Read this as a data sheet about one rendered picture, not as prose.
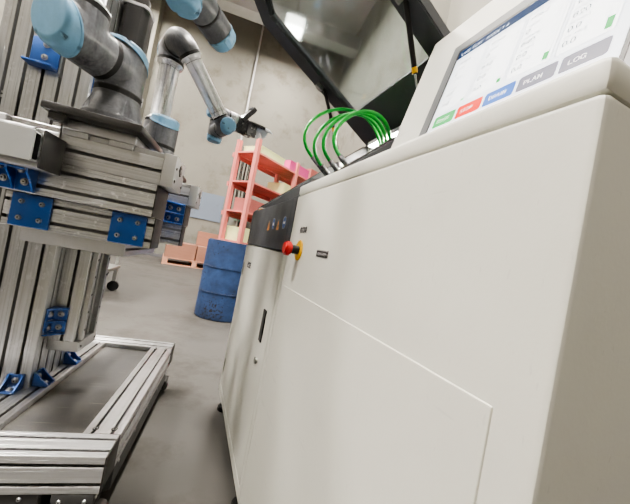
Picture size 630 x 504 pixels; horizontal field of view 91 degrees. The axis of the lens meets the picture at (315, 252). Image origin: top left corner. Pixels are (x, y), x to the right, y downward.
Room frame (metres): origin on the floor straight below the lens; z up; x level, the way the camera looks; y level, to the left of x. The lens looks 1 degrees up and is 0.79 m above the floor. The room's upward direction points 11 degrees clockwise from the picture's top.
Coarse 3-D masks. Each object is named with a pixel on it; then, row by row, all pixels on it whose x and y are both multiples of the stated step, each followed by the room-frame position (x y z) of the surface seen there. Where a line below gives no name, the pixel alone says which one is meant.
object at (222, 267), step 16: (208, 240) 3.08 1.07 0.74; (208, 256) 3.00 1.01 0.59; (224, 256) 2.94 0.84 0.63; (240, 256) 2.98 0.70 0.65; (208, 272) 2.97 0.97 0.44; (224, 272) 2.94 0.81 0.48; (240, 272) 3.00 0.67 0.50; (208, 288) 2.95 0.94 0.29; (224, 288) 2.94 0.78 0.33; (208, 304) 2.94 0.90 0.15; (224, 304) 2.95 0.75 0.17; (224, 320) 2.96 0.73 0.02
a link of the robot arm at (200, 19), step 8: (168, 0) 0.67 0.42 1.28; (176, 0) 0.66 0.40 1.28; (184, 0) 0.66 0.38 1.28; (192, 0) 0.66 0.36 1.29; (200, 0) 0.68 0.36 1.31; (208, 0) 0.71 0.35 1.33; (176, 8) 0.68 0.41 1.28; (184, 8) 0.68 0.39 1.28; (192, 8) 0.67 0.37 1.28; (200, 8) 0.69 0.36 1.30; (208, 8) 0.72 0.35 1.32; (216, 8) 0.74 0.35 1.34; (184, 16) 0.71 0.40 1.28; (192, 16) 0.70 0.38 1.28; (200, 16) 0.72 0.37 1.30; (208, 16) 0.73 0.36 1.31; (200, 24) 0.75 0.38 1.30
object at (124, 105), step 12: (96, 84) 0.81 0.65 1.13; (108, 84) 0.81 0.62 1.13; (96, 96) 0.80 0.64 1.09; (108, 96) 0.80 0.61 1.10; (120, 96) 0.82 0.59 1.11; (132, 96) 0.84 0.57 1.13; (84, 108) 0.79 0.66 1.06; (96, 108) 0.79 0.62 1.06; (108, 108) 0.80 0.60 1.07; (120, 108) 0.81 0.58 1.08; (132, 108) 0.84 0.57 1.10; (132, 120) 0.84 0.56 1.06
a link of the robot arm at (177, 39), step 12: (168, 36) 1.33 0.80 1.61; (180, 36) 1.32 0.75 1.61; (168, 48) 1.37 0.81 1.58; (180, 48) 1.33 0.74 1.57; (192, 48) 1.34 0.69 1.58; (192, 60) 1.36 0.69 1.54; (192, 72) 1.38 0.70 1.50; (204, 72) 1.39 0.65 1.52; (204, 84) 1.40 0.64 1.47; (204, 96) 1.43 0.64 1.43; (216, 96) 1.44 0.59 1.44; (216, 108) 1.45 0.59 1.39; (216, 120) 1.47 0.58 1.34; (228, 120) 1.47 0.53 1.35; (216, 132) 1.54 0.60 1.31; (228, 132) 1.49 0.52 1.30
